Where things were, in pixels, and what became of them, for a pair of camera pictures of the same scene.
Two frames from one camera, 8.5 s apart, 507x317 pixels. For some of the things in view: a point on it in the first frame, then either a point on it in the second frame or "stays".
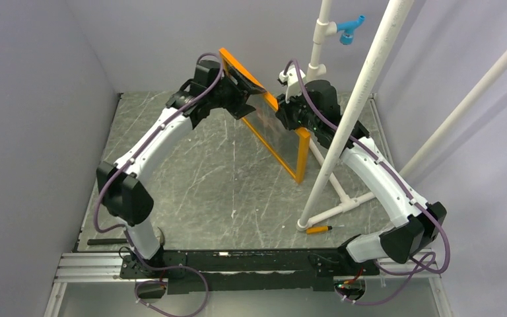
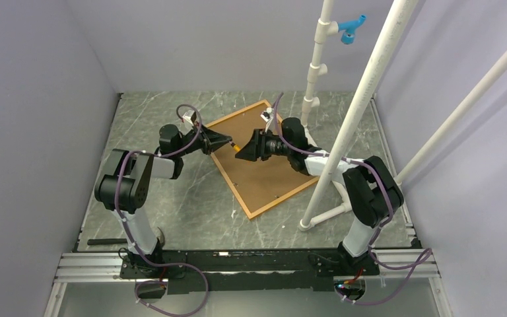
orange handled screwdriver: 318,230 -> 236,148
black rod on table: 100,241 stays
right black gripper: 284,108 -> 256,147
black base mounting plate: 297,271 stays
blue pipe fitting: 348,28 stays
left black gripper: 239,107 -> 211,140
